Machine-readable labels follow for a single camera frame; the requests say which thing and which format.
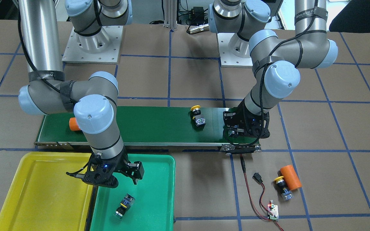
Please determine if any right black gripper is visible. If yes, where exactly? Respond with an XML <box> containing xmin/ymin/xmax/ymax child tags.
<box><xmin>66</xmin><ymin>151</ymin><xmax>145</xmax><ymax>188</ymax></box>

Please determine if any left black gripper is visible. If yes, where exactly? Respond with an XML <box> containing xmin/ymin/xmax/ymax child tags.
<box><xmin>223</xmin><ymin>102</ymin><xmax>270</xmax><ymax>139</ymax></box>

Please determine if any yellow push button switch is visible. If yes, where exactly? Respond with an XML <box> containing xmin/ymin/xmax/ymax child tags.
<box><xmin>190</xmin><ymin>105</ymin><xmax>206</xmax><ymax>127</ymax></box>

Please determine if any green push button switch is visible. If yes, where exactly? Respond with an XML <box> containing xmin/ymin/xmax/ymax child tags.
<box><xmin>115</xmin><ymin>193</ymin><xmax>135</xmax><ymax>219</ymax></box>

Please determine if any orange cylinder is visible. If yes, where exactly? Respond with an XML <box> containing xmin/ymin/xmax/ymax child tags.
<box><xmin>68</xmin><ymin>117</ymin><xmax>81</xmax><ymax>131</ymax></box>
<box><xmin>279</xmin><ymin>164</ymin><xmax>302</xmax><ymax>191</ymax></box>

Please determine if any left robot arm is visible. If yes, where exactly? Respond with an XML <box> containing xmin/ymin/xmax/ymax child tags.
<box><xmin>208</xmin><ymin>0</ymin><xmax>338</xmax><ymax>139</ymax></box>

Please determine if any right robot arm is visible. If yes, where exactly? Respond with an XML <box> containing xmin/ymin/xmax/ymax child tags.
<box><xmin>18</xmin><ymin>0</ymin><xmax>144</xmax><ymax>188</ymax></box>

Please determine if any yellow tray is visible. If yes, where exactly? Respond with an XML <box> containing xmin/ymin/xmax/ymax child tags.
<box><xmin>0</xmin><ymin>151</ymin><xmax>93</xmax><ymax>231</ymax></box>

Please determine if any green tray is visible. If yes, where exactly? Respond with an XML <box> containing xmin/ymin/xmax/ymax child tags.
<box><xmin>90</xmin><ymin>154</ymin><xmax>176</xmax><ymax>231</ymax></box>

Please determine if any small circuit board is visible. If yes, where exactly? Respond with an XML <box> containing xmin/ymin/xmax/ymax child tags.
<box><xmin>267</xmin><ymin>201</ymin><xmax>279</xmax><ymax>222</ymax></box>

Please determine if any red black cable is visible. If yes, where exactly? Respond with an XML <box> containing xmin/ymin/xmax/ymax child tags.
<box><xmin>240</xmin><ymin>154</ymin><xmax>285</xmax><ymax>231</ymax></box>

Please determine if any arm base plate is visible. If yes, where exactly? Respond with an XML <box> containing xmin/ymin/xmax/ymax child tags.
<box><xmin>217</xmin><ymin>33</ymin><xmax>252</xmax><ymax>68</ymax></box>
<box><xmin>62</xmin><ymin>25</ymin><xmax>124</xmax><ymax>64</ymax></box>

